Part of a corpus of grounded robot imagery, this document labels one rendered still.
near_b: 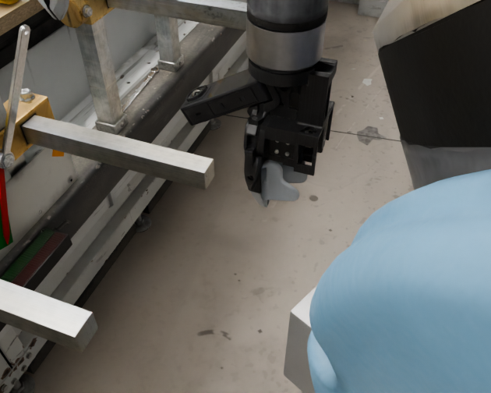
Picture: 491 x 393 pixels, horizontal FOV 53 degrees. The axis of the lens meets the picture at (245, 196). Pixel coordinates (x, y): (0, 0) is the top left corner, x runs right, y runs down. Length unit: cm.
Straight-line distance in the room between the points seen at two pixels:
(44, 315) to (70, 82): 77
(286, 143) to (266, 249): 114
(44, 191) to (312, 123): 47
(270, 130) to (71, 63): 76
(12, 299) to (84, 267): 93
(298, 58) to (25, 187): 48
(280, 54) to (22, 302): 35
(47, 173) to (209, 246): 93
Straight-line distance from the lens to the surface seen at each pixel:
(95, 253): 150
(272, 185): 59
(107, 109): 96
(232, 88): 53
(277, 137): 52
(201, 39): 129
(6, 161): 73
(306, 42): 47
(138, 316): 154
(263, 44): 47
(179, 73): 115
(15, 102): 70
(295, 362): 38
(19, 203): 80
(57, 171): 85
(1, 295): 56
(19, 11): 103
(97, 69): 92
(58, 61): 118
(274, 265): 162
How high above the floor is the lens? 127
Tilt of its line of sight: 44 degrees down
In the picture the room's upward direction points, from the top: straight up
